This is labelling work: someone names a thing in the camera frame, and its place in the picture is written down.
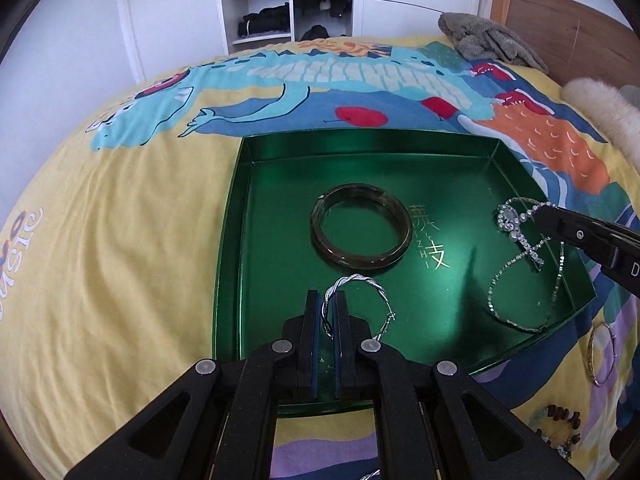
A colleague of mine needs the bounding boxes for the thin silver bangle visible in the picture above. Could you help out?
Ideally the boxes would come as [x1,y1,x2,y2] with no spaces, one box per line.
[586,322,626,387]

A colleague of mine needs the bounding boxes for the dark wooden bead bracelet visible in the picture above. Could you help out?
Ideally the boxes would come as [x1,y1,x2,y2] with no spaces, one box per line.
[537,402,583,461]

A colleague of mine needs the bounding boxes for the yellow dinosaur printed bedspread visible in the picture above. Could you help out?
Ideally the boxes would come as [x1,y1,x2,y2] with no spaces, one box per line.
[0,35,640,480]

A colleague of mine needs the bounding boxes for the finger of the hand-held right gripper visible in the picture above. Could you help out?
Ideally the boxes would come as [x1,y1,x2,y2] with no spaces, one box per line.
[537,202,640,267]

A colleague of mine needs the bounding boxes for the folded black clothes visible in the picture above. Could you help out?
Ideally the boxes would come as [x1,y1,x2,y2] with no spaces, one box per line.
[237,2,292,38]

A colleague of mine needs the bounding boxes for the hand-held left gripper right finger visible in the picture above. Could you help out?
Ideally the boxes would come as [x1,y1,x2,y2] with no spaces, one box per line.
[335,292,576,480]

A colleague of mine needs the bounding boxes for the grey crumpled cloth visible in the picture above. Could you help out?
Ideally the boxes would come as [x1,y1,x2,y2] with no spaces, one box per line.
[438,11,549,73]

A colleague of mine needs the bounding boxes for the silver twisted hoop bracelet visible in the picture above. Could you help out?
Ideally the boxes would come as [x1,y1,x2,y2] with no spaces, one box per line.
[320,274,398,338]

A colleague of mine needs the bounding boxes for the wooden headboard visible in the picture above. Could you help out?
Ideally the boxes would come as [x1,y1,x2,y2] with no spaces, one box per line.
[490,0,640,86]

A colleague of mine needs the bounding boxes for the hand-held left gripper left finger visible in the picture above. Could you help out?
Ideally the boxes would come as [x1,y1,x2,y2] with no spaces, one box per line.
[65,290,321,480]

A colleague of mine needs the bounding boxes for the white door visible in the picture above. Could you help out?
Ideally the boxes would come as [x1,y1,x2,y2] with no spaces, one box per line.
[117,0,226,86]

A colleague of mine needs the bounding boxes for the green metal tray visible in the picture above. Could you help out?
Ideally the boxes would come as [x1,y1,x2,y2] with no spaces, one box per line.
[212,127,598,417]

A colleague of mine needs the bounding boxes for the white fluffy cushion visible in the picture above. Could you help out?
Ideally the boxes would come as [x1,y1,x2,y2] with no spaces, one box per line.
[560,77,640,161]

